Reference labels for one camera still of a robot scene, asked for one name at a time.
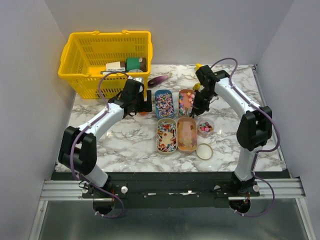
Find white and brown box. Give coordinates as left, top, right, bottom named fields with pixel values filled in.
left=105, top=61, right=126, bottom=72

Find pink tray star candies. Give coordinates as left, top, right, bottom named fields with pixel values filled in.
left=178, top=89, right=196, bottom=118

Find pink tray popsicle candies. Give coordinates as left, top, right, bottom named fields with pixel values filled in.
left=177, top=117, right=198, bottom=154

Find black flat box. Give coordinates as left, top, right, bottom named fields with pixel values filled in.
left=100, top=71, right=126, bottom=75

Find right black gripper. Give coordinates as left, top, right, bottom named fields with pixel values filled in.
left=190, top=88, right=216, bottom=118

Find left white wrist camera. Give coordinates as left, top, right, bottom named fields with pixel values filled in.
left=134, top=77, right=144, bottom=85

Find beige tray round lollipops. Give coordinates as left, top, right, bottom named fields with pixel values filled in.
left=156, top=118, right=178, bottom=155

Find green and brown package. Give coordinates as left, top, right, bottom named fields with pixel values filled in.
left=125, top=57, right=147, bottom=72

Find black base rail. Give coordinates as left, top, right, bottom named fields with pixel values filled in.
left=49, top=171, right=306, bottom=210

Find purple eggplant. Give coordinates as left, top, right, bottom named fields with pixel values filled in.
left=147, top=73, right=172, bottom=88

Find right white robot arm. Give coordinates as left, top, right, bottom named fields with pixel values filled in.
left=188, top=65, right=272, bottom=196

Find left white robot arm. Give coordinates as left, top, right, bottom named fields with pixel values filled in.
left=58, top=77, right=152, bottom=198

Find yellow banana bunch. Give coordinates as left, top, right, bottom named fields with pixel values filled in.
left=192, top=63, right=203, bottom=91

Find blue tray swirl lollipops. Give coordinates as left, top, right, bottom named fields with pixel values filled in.
left=154, top=89, right=175, bottom=120

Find yellow plastic shopping basket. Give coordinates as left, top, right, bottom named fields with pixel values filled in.
left=58, top=30, right=153, bottom=99

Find gold jar lid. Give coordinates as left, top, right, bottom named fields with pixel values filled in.
left=195, top=143, right=213, bottom=160

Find clear plastic jar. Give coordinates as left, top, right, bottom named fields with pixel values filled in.
left=197, top=119, right=215, bottom=137

